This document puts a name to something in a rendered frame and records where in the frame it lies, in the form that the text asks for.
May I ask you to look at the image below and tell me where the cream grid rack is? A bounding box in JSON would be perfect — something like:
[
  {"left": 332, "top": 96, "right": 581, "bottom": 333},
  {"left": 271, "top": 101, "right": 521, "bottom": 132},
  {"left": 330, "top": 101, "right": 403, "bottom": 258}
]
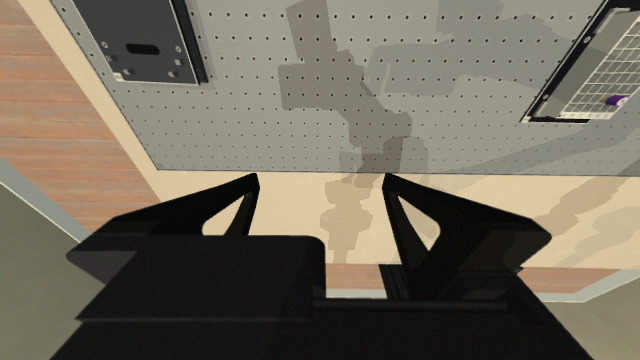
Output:
[{"left": 540, "top": 11, "right": 640, "bottom": 119}]

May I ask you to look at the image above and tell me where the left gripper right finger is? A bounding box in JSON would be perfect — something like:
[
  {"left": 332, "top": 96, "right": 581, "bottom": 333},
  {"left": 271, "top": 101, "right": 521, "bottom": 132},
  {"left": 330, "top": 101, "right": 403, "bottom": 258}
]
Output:
[{"left": 382, "top": 173, "right": 552, "bottom": 299}]

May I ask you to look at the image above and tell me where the black rectangular frame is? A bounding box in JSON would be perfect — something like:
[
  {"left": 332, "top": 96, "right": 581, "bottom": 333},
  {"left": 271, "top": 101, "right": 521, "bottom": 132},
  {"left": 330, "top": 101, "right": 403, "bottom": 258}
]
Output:
[{"left": 519, "top": 0, "right": 640, "bottom": 124}]

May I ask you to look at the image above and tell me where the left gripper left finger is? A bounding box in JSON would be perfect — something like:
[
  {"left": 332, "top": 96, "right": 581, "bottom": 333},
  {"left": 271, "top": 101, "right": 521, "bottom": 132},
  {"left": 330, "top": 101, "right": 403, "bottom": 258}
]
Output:
[{"left": 94, "top": 173, "right": 260, "bottom": 235}]

